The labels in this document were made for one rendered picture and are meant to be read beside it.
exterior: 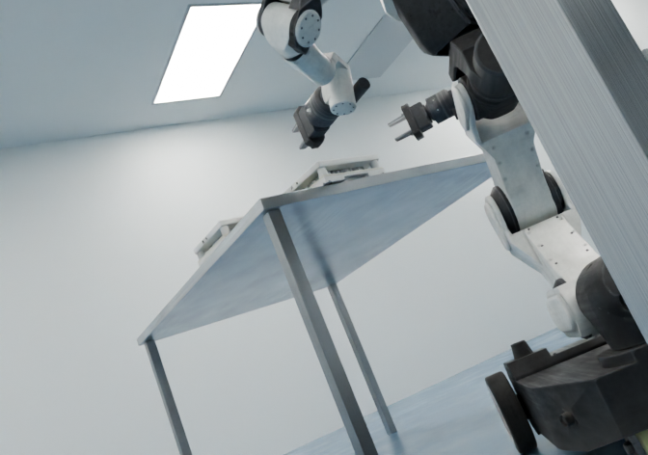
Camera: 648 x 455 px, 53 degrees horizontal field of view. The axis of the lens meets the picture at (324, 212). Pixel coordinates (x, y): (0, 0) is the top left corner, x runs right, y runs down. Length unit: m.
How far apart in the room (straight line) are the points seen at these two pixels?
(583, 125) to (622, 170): 0.04
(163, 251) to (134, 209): 0.41
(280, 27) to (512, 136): 0.63
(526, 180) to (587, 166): 1.26
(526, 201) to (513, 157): 0.12
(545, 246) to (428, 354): 4.45
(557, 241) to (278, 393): 3.89
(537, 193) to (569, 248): 0.18
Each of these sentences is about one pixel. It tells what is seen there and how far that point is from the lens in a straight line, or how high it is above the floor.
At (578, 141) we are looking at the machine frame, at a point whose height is 0.41.
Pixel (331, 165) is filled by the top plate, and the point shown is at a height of 0.90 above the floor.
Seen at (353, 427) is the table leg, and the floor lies 0.22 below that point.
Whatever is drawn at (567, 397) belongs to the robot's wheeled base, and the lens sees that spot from 1.33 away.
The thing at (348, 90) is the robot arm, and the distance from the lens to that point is 1.59.
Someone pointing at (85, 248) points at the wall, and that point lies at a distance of 5.22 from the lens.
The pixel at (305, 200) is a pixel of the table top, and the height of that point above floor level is 0.82.
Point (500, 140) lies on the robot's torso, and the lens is 1.64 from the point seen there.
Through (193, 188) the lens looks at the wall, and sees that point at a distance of 5.60.
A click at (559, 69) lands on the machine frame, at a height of 0.45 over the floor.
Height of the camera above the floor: 0.33
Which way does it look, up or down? 14 degrees up
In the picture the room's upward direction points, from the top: 23 degrees counter-clockwise
